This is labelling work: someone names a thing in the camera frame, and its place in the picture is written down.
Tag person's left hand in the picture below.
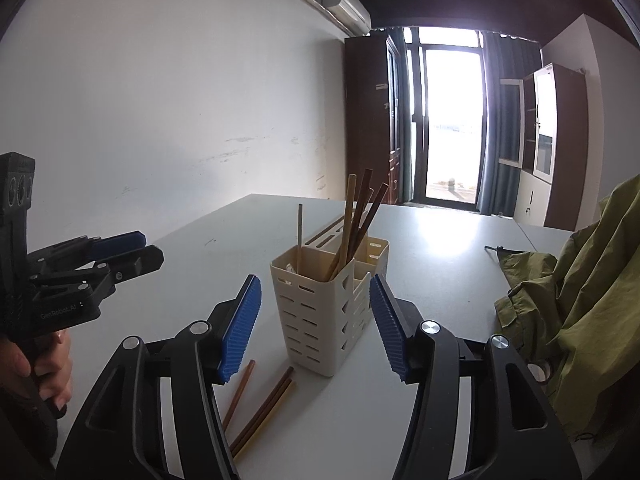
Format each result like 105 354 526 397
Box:
1 330 73 411

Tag dark brown wooden wardrobe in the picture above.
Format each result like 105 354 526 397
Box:
345 35 401 205

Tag white slotted utensil holder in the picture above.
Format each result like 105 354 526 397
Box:
270 217 390 377

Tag balcony glass door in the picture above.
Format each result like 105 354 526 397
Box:
404 26 486 211

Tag olive green jacket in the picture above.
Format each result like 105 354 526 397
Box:
495 178 639 439

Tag glass door cabinet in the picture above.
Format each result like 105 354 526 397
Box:
501 63 589 231

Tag tape roll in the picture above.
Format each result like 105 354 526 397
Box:
527 362 551 385

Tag dark blue curtain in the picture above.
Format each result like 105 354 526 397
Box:
477 32 542 217

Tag white air conditioner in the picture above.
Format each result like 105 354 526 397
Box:
322 0 371 36

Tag dark brown chopstick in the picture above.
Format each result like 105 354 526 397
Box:
347 182 388 259
346 168 372 260
230 366 294 454
222 360 256 430

